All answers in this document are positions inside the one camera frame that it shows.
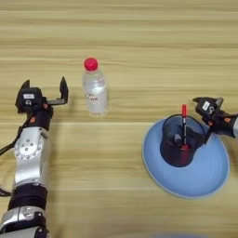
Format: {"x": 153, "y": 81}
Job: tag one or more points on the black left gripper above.
{"x": 42, "y": 119}

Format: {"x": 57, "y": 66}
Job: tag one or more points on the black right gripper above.
{"x": 221, "y": 122}

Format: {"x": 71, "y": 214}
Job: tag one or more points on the black mesh pen cup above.
{"x": 173, "y": 156}

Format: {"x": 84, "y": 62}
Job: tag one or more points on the clear water bottle red cap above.
{"x": 95, "y": 89}

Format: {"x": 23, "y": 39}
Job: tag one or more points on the blue round plate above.
{"x": 198, "y": 176}

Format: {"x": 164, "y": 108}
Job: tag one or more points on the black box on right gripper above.
{"x": 206, "y": 107}

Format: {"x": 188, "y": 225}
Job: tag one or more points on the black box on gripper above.
{"x": 29, "y": 102}
{"x": 206, "y": 107}

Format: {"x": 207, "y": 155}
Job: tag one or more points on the red capped black marker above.
{"x": 184, "y": 111}

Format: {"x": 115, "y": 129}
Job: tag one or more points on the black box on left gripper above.
{"x": 29, "y": 102}

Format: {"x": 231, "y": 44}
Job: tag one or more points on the short grey black marker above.
{"x": 178, "y": 140}

